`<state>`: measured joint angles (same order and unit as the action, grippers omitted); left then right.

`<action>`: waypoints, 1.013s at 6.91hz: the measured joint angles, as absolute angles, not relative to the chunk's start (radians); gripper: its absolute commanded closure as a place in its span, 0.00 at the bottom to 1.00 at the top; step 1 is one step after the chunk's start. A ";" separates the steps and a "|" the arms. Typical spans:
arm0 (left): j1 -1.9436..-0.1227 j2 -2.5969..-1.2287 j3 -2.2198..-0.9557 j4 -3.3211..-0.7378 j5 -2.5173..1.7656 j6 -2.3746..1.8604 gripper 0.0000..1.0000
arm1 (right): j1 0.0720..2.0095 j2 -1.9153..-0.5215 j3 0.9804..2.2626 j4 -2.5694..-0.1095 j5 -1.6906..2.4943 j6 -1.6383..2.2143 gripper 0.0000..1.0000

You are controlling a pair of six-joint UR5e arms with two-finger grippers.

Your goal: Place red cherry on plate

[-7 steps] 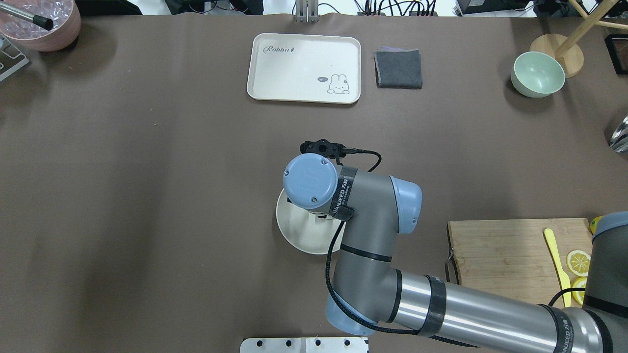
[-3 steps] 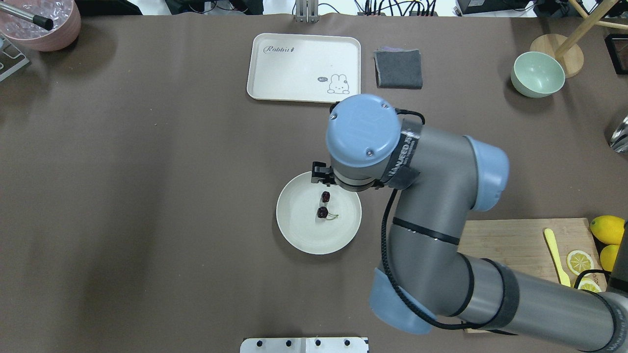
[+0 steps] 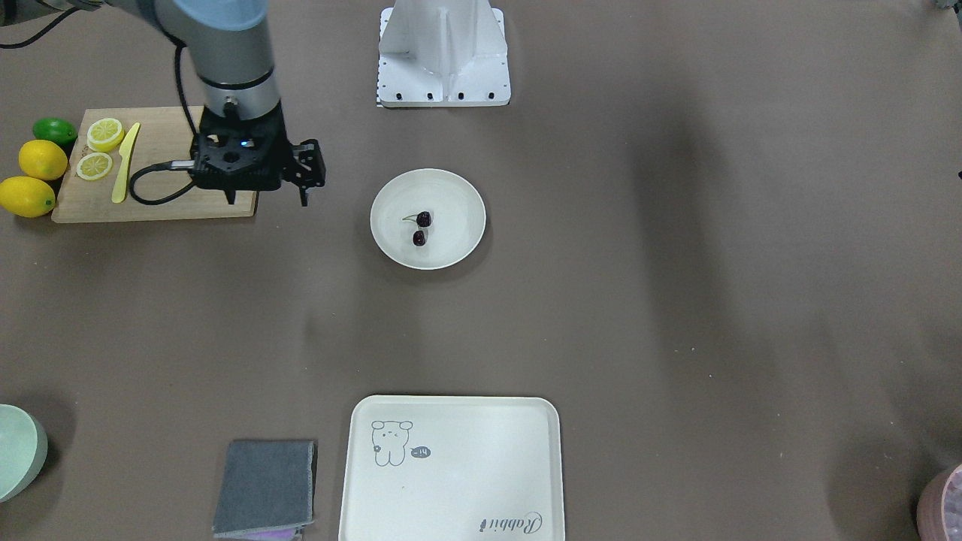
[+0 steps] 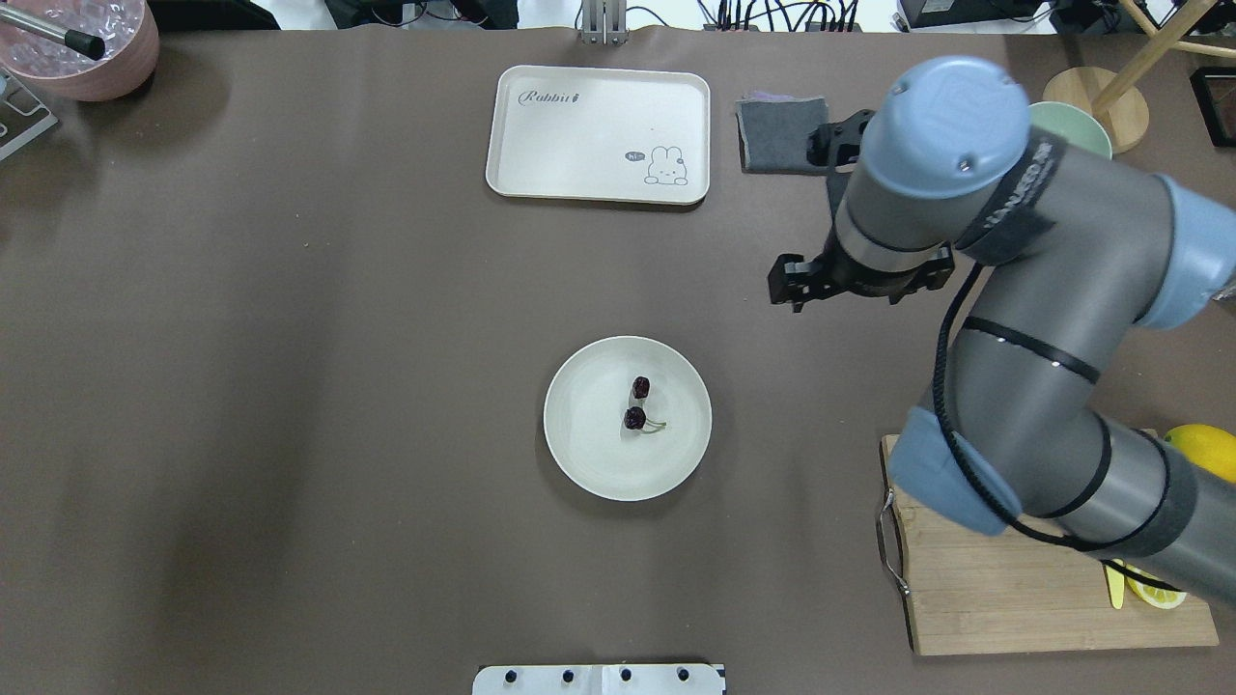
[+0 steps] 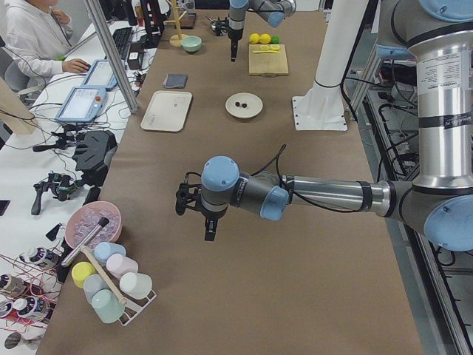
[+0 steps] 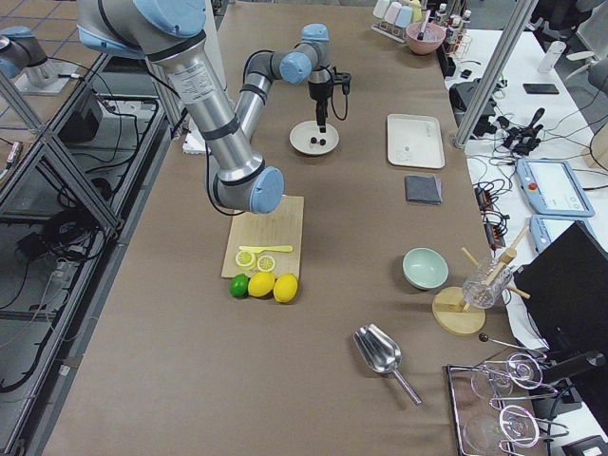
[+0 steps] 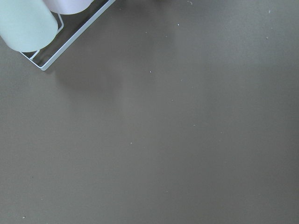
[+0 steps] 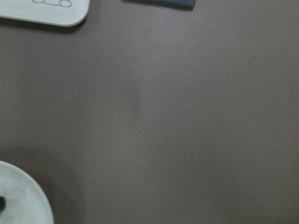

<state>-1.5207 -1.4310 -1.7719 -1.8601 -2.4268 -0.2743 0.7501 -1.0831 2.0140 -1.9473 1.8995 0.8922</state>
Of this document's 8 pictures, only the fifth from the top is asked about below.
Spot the pink cup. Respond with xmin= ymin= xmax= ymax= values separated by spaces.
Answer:
xmin=106 ymin=253 xmax=139 ymax=279

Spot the black keyboard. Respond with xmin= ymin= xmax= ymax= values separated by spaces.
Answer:
xmin=112 ymin=27 xmax=133 ymax=60

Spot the wooden mug tree stand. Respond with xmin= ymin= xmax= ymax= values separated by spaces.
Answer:
xmin=164 ymin=0 xmax=188 ymax=47

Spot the black stand mount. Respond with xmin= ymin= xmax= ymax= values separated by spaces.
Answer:
xmin=72 ymin=130 xmax=118 ymax=205

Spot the near teach pendant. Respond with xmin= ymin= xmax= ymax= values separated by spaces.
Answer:
xmin=55 ymin=86 xmax=106 ymax=124

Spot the steel muddler tool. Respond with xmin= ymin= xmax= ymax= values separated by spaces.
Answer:
xmin=61 ymin=217 xmax=109 ymax=267

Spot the blue cup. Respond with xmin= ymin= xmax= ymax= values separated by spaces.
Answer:
xmin=93 ymin=242 xmax=126 ymax=266

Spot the far teach pendant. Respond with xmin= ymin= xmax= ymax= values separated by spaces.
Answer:
xmin=82 ymin=59 xmax=118 ymax=91

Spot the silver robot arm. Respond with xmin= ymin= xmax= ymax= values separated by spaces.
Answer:
xmin=224 ymin=0 xmax=296 ymax=62
xmin=175 ymin=1 xmax=472 ymax=251

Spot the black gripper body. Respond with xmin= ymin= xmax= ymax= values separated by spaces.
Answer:
xmin=175 ymin=172 xmax=226 ymax=218
xmin=214 ymin=18 xmax=244 ymax=41

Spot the grey folded cloth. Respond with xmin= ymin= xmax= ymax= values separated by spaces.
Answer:
xmin=163 ymin=73 xmax=188 ymax=89

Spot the mint cup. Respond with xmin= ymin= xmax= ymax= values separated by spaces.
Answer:
xmin=91 ymin=289 xmax=125 ymax=324

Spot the white cup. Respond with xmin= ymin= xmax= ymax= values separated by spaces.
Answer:
xmin=119 ymin=272 xmax=152 ymax=300

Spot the person in white hoodie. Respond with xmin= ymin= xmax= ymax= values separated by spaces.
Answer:
xmin=4 ymin=0 xmax=89 ymax=78

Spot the pink bowl with ice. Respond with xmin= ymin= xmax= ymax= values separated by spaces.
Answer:
xmin=65 ymin=201 xmax=122 ymax=249

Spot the teach pendant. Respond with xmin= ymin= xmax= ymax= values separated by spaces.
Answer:
xmin=55 ymin=86 xmax=106 ymax=124
xmin=82 ymin=59 xmax=118 ymax=91

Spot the bamboo cutting board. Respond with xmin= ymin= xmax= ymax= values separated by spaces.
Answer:
xmin=248 ymin=44 xmax=289 ymax=76

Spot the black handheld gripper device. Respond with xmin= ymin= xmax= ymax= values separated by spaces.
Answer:
xmin=31 ymin=172 xmax=84 ymax=215

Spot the yellow lemon near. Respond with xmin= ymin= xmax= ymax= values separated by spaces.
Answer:
xmin=259 ymin=33 xmax=272 ymax=44

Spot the round cream plate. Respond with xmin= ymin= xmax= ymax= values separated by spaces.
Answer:
xmin=225 ymin=92 xmax=263 ymax=119

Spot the steel scoop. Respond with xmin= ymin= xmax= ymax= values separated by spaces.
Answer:
xmin=205 ymin=15 xmax=228 ymax=37

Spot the aluminium frame post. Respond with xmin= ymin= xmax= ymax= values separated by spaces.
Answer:
xmin=84 ymin=0 xmax=138 ymax=114

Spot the mint green bowl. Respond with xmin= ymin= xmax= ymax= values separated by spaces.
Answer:
xmin=181 ymin=35 xmax=202 ymax=53

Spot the yellow lemon far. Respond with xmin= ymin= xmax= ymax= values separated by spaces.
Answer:
xmin=248 ymin=33 xmax=259 ymax=44

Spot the white cup rack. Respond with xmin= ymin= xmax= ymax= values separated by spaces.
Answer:
xmin=118 ymin=290 xmax=157 ymax=326

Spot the yellow lemon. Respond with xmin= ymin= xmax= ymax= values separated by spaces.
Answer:
xmin=259 ymin=33 xmax=272 ymax=44
xmin=248 ymin=33 xmax=259 ymax=44

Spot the cream rabbit tray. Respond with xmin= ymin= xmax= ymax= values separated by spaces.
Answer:
xmin=140 ymin=90 xmax=192 ymax=132

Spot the grey cup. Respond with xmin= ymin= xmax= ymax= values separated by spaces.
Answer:
xmin=83 ymin=274 xmax=109 ymax=304

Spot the yellow cup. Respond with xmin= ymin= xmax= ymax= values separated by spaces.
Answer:
xmin=72 ymin=261 xmax=97 ymax=288

